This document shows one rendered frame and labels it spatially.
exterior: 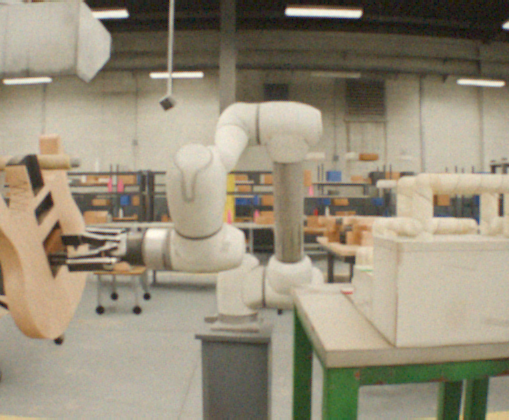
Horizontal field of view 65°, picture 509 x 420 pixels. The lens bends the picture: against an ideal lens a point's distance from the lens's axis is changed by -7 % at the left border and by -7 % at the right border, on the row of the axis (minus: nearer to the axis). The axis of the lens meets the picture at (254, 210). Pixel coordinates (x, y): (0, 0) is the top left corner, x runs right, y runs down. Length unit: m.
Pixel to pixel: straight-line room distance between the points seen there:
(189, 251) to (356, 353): 0.38
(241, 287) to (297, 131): 0.61
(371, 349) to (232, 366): 0.94
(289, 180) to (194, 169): 0.65
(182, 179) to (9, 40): 0.41
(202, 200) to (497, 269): 0.52
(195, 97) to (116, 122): 2.36
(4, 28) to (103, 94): 12.09
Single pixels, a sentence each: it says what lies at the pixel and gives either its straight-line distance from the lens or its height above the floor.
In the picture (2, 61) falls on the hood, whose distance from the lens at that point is 0.88.
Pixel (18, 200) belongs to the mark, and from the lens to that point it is 0.92.
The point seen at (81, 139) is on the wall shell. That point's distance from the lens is 12.92.
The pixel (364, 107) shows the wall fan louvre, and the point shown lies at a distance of 12.62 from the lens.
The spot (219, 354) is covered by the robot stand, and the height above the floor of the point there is 0.62.
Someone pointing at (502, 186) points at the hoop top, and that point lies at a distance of 0.79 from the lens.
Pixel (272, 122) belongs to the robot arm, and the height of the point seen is 1.41.
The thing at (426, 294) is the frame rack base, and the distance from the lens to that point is 0.73.
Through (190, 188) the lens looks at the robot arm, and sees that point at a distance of 0.77.
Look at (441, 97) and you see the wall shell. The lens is 13.54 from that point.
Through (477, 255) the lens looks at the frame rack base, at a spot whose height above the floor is 1.08.
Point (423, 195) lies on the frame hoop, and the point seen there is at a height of 1.18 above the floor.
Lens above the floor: 1.16
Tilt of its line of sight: 1 degrees down
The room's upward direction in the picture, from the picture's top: straight up
